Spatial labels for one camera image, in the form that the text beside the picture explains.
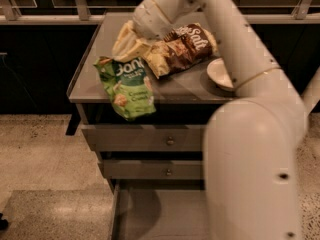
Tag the brass top drawer knob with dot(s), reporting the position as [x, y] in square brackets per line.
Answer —
[170, 141]

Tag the white paper bowl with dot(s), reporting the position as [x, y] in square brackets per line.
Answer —
[217, 72]

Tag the brown salt chip bag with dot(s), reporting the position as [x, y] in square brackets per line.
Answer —
[181, 49]

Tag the grey top drawer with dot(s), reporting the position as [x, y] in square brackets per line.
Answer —
[134, 138]

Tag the black object at floor edge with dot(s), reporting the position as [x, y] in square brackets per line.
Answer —
[3, 223]

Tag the white metal railing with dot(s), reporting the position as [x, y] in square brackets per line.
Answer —
[83, 4]

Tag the grey middle drawer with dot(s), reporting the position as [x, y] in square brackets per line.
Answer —
[151, 169]

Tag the grey drawer cabinet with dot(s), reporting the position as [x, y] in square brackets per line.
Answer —
[187, 98]

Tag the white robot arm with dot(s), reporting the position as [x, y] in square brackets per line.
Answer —
[249, 144]

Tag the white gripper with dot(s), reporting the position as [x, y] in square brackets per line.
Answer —
[149, 21]

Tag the green rice chip bag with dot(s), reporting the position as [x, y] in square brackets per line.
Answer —
[127, 86]

